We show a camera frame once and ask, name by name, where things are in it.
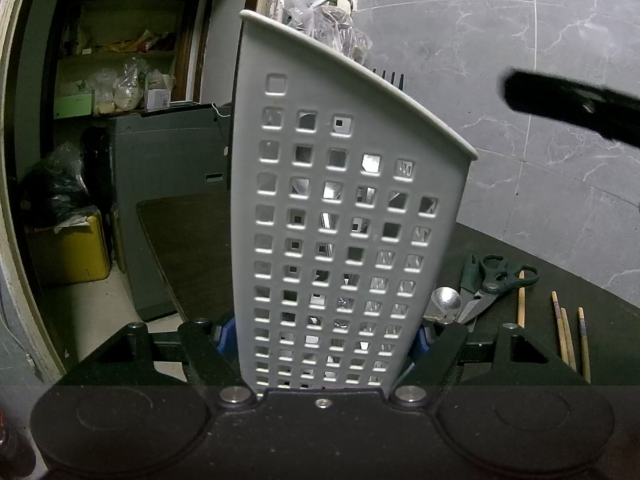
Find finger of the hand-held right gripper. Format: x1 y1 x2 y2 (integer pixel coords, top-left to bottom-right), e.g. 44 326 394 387
497 67 640 150

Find yellow box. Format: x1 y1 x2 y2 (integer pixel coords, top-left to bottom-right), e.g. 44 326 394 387
25 210 112 288

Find purple-banded wooden chopstick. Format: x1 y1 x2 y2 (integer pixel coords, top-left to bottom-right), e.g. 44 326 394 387
551 290 571 366
577 306 592 385

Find small clear food bag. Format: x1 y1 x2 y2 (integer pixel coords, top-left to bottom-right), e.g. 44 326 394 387
95 67 123 113
117 57 148 111

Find wooden shelf unit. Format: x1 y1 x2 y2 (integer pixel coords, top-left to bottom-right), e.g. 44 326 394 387
47 0 208 118

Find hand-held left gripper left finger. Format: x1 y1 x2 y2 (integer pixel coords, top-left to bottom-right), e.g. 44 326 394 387
65 316 257 407

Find white perforated utensil basket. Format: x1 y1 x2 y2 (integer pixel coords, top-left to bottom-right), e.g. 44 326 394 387
227 9 478 392

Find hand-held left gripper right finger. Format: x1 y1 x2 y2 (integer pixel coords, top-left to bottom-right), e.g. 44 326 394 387
389 317 583 407

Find fork with dark tines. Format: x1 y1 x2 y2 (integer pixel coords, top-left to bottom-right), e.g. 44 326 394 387
372 67 405 92

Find green-handled scissors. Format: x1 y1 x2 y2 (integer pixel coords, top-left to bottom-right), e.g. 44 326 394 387
457 254 540 325

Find black plastic bag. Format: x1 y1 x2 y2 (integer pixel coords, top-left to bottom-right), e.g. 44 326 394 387
20 140 91 221

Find grey washing machine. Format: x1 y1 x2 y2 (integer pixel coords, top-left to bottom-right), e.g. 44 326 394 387
105 102 233 323

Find clear plastic bag of dried goods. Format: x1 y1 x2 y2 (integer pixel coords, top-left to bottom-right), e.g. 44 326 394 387
272 0 373 63

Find metal spoon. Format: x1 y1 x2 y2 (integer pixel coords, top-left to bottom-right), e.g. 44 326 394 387
424 286 463 325

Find green box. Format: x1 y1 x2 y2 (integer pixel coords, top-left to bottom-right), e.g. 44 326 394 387
54 91 96 118

